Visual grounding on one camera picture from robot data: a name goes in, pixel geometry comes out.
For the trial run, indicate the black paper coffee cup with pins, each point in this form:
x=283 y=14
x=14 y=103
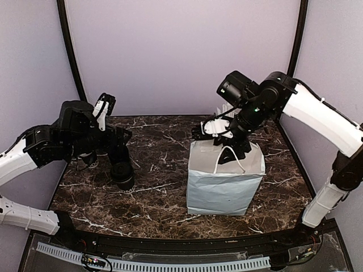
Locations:
x=125 y=185

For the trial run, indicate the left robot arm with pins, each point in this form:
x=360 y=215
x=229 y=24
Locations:
x=79 y=132

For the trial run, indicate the white slotted cable duct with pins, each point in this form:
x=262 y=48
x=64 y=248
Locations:
x=158 y=263

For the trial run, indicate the green circuit board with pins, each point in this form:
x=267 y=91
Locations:
x=92 y=261

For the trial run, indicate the black front table rail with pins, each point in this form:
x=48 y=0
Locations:
x=90 y=242

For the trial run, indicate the stack of paper cups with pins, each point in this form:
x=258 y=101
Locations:
x=90 y=160

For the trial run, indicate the white paper bag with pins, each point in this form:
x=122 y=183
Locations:
x=218 y=183

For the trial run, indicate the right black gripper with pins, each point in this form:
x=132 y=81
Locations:
x=232 y=148

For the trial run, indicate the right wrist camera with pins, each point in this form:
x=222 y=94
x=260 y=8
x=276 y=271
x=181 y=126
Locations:
x=206 y=130

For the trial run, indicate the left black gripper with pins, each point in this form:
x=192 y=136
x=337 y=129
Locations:
x=118 y=144

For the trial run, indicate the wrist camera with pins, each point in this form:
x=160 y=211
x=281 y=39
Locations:
x=206 y=130
x=103 y=108

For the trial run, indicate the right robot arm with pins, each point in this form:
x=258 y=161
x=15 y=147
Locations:
x=281 y=94

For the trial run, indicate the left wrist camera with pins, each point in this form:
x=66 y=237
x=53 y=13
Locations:
x=103 y=108

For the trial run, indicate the left black frame post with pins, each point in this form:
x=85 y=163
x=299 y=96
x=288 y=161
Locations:
x=62 y=14

